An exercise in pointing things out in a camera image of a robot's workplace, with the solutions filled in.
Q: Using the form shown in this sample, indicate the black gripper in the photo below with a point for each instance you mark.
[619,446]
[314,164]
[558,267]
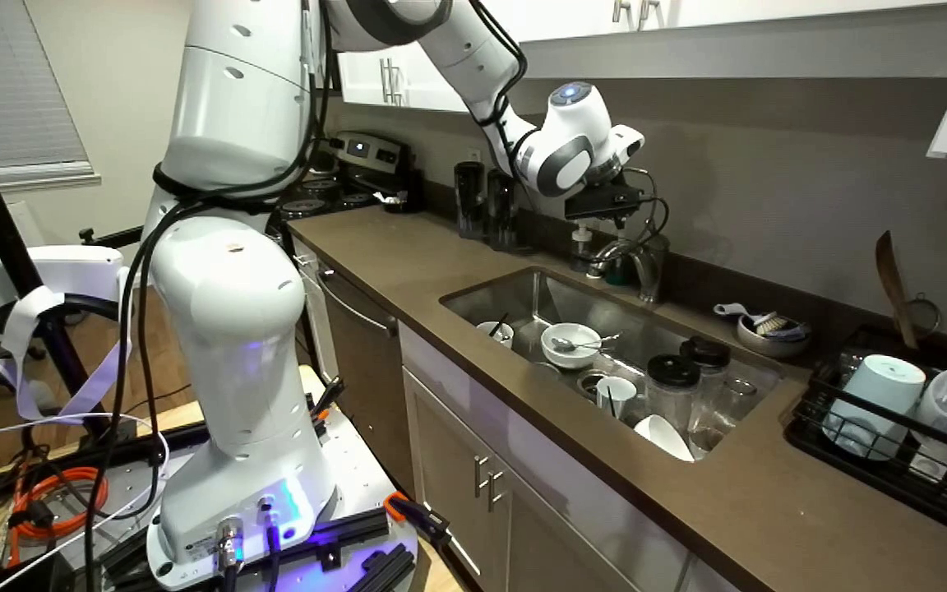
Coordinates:
[599,229]

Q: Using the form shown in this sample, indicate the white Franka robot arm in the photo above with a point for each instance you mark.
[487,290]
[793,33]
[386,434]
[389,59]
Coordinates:
[230,308]

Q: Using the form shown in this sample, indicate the chrome kitchen faucet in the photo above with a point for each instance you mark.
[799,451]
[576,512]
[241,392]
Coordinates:
[648,281]

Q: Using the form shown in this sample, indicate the stainless steel sink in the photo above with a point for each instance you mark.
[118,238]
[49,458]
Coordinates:
[539,300]

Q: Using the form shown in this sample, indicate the metal spoon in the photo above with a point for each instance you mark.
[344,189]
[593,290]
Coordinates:
[564,342]

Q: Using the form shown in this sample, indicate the green soap dispenser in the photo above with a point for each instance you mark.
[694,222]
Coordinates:
[501,215]

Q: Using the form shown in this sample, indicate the white bowl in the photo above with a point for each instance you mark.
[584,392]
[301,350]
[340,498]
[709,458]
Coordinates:
[578,354]

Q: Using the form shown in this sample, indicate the small white dish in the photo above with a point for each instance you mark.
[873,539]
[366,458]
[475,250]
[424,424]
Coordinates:
[494,332]

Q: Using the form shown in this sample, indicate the clear dark soap dispenser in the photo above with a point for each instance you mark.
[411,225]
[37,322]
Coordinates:
[469,200]

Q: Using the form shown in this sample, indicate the clear bottle black lid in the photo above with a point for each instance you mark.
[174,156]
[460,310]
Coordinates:
[671,369]
[706,354]

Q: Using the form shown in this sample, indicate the white mug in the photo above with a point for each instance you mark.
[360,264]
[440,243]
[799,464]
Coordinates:
[612,392]

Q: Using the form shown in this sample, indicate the soap dish with sponge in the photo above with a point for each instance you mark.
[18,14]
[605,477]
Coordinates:
[774,332]

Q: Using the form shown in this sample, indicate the white tilted plate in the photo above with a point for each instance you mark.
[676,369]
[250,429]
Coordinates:
[664,434]

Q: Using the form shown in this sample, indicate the white upper cabinet over sink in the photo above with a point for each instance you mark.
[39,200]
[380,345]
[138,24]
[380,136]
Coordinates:
[713,49]

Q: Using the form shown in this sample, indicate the black steel stove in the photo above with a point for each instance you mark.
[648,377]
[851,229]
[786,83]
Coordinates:
[368,159]

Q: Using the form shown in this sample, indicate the white sink base cabinet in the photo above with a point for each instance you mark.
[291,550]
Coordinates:
[451,460]

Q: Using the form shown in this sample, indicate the brown dishwasher front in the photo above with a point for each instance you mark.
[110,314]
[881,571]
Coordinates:
[364,373]

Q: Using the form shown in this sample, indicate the wooden spatula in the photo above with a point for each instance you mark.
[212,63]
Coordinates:
[893,282]

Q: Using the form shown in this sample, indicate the white container in rack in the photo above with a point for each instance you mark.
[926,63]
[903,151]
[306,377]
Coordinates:
[879,382]

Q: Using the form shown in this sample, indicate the grey robot cart top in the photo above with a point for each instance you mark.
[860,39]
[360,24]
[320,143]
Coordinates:
[364,460]

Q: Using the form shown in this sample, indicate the black dish rack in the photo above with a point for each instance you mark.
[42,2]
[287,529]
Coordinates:
[879,482]

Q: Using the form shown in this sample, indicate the white window blind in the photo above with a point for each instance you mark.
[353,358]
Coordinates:
[14,87]

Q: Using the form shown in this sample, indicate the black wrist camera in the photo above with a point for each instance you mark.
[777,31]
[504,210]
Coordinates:
[605,199]

